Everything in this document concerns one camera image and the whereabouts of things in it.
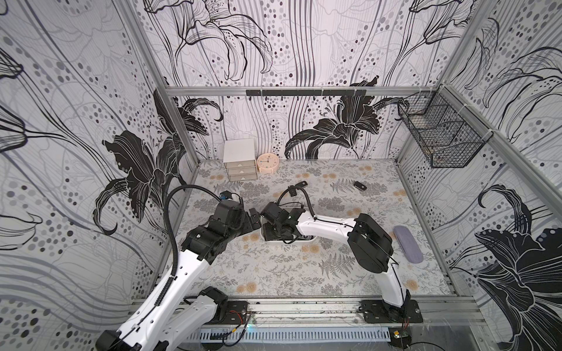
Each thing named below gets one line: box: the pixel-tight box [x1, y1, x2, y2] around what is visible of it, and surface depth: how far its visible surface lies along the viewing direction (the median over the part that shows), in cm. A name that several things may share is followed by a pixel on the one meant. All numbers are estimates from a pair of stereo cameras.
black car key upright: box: [287, 185, 298, 197], surface depth 109 cm
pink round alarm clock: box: [256, 152, 280, 175], surface depth 117 cm
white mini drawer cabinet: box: [223, 138, 258, 183], surface depth 109 cm
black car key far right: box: [353, 180, 368, 191], surface depth 109 cm
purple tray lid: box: [392, 225, 424, 264], surface depth 87 cm
